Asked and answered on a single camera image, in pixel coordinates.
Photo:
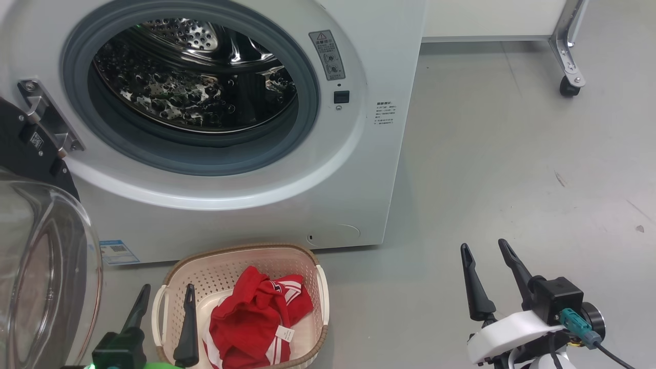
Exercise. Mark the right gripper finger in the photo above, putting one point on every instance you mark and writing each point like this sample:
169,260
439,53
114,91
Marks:
520,277
479,300

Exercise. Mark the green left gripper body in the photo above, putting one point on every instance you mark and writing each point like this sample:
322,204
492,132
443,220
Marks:
159,366

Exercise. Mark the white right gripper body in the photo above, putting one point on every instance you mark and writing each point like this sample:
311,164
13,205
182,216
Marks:
507,333

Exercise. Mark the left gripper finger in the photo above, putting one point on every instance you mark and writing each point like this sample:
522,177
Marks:
139,312
188,338

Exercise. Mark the red garment with white stripes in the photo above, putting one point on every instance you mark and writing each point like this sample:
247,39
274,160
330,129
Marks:
251,318

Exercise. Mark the round washing machine door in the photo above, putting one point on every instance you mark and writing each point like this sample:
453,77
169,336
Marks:
51,277

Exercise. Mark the cream perforated laundry basket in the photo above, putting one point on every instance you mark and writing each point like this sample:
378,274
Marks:
215,277

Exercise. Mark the white front-load washing machine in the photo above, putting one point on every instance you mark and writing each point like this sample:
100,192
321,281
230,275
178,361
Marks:
230,215

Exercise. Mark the grey rubber door gasket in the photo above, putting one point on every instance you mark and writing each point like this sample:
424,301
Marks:
195,159

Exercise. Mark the metal door hinge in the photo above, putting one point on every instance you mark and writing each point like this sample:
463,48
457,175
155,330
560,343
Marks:
48,118

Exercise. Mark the perforated steel washer drum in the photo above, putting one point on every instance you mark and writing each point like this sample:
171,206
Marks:
179,92

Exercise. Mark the black door latch socket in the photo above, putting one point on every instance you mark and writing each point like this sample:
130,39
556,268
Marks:
341,97

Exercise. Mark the blue energy label sticker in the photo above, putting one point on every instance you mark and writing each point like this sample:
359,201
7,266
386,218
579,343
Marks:
119,252

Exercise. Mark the round drain filter cover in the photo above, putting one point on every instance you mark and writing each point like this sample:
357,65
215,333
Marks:
335,236

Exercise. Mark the black caster wheel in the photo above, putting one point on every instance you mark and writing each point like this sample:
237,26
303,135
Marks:
569,88

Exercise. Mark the small printed text label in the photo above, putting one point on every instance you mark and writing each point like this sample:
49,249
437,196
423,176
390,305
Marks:
384,113

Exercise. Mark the white cabinet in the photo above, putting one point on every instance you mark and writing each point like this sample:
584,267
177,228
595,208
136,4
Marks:
487,18

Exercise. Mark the grey warning sticker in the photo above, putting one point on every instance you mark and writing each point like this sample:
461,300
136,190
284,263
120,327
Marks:
327,55

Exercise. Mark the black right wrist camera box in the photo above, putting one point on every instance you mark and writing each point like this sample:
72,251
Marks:
556,300

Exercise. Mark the metal cabinet leg bracket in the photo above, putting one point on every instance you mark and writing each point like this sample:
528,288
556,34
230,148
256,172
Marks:
566,56

